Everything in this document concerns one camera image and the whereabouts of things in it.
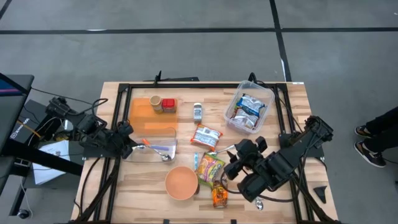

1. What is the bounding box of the white cap spice shaker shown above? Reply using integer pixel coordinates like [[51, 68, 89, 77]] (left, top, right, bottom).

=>
[[193, 102, 203, 123]]

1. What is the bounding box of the black electronics box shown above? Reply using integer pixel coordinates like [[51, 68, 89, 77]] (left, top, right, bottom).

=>
[[9, 99, 66, 147]]

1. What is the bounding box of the orange white ramen packet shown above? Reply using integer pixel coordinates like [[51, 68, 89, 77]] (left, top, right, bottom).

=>
[[190, 123, 224, 152]]

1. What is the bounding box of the tan lid seasoning jar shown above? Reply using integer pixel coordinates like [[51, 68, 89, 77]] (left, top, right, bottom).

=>
[[149, 95, 163, 113]]

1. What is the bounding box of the all metal spoon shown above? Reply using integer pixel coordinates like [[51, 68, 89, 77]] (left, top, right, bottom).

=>
[[207, 144, 237, 157]]

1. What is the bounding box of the blue yellow noodle packet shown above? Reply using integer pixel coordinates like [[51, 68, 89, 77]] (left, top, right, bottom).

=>
[[236, 93, 267, 118]]

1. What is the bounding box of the orange flat mat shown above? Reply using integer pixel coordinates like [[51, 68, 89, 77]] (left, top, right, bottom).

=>
[[129, 98, 178, 136]]

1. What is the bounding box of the black triangular plastic piece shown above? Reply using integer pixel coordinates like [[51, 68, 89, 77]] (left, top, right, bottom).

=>
[[313, 185, 328, 205]]

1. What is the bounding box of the person's leg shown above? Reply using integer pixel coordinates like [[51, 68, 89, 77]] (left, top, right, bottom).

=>
[[377, 132, 398, 160], [369, 107, 398, 134]]

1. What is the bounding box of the black metal table frame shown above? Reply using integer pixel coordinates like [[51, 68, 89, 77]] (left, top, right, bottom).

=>
[[67, 81, 343, 224]]

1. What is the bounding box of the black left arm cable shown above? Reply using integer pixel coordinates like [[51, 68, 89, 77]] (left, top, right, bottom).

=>
[[83, 98, 109, 116]]

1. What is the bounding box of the tan wooden bowl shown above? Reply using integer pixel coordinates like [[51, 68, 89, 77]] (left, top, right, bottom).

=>
[[164, 166, 200, 202]]

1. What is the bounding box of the clear plastic bin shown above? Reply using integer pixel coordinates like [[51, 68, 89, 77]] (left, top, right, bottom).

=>
[[223, 80, 276, 134]]

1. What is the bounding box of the metal spoon orange handle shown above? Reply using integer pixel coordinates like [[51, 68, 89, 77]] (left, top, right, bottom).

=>
[[141, 138, 172, 162]]

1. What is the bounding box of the white paper sheet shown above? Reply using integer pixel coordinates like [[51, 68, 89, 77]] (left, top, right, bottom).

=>
[[32, 139, 71, 185]]

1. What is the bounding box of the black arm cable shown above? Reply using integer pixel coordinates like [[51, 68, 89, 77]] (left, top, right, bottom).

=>
[[83, 98, 109, 116], [220, 169, 312, 203]]

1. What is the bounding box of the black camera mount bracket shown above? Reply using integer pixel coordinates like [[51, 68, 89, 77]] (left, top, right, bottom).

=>
[[143, 70, 200, 83]]

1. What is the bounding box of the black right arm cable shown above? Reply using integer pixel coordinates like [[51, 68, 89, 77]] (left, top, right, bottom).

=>
[[220, 169, 312, 203]]

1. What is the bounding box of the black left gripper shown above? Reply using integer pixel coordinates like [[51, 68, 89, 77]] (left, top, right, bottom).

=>
[[104, 121, 140, 159]]

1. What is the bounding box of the green yellow ramen packet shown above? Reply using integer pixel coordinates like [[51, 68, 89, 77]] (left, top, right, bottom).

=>
[[195, 151, 226, 189]]

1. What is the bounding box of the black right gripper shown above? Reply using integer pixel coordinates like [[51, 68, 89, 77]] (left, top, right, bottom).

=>
[[223, 135, 269, 182]]

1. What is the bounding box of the black monitor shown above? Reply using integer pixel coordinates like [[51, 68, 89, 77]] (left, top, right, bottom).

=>
[[0, 73, 35, 156]]

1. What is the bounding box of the red lid spice jar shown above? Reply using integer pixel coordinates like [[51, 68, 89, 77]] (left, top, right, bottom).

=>
[[161, 98, 178, 114]]

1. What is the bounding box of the person's black shoe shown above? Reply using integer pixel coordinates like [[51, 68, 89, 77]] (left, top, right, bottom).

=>
[[354, 124, 374, 139], [354, 141, 387, 168]]

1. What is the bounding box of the clear shallow tray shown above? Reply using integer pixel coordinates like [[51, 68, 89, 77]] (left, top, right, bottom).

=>
[[121, 126, 178, 163]]

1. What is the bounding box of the orange brown snack packet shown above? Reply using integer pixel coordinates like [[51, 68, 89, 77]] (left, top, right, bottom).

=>
[[211, 180, 229, 208]]

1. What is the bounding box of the yellow cable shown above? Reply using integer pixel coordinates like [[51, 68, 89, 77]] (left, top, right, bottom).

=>
[[17, 120, 42, 138]]

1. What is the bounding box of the black monitor stand beam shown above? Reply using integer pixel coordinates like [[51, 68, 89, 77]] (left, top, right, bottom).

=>
[[0, 138, 83, 177]]

